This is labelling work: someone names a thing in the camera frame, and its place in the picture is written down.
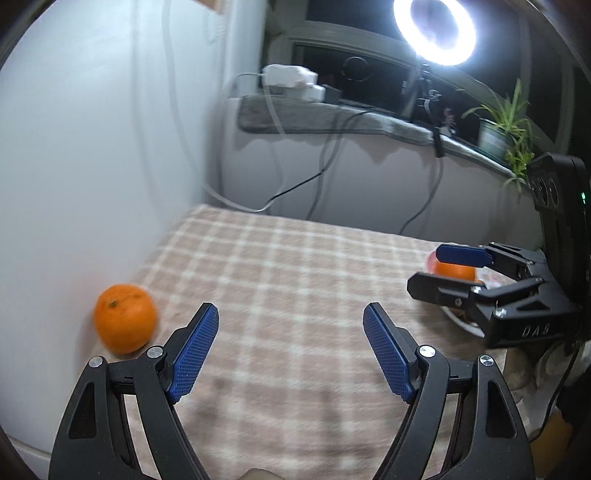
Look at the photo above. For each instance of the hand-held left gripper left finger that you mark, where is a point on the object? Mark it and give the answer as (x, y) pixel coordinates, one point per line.
(194, 355)

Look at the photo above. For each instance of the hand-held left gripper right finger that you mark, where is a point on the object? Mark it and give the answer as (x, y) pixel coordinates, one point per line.
(385, 355)

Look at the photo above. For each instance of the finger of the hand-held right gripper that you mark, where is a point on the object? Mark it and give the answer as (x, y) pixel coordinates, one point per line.
(461, 254)
(438, 288)

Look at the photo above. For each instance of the large orange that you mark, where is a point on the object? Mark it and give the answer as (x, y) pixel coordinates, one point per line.
(455, 272)

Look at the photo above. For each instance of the white floral plate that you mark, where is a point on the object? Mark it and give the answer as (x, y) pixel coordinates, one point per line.
(430, 264)

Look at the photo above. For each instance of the tangerine with stem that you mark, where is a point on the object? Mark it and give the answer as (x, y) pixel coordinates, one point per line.
(123, 318)

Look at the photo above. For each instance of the person's right hand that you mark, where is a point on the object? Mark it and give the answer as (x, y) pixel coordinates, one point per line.
(526, 369)

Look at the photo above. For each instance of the potted spider plant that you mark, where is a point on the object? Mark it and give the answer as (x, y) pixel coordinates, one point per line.
(496, 136)

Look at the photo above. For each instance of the beige checked tablecloth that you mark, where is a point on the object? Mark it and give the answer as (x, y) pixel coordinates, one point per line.
(286, 267)

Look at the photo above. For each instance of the small purple ornament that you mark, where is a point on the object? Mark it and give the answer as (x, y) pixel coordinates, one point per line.
(450, 121)

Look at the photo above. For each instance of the black power adapter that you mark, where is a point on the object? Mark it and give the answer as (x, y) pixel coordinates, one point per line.
(332, 94)

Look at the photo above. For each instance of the white window frame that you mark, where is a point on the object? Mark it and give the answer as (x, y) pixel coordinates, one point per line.
(323, 39)

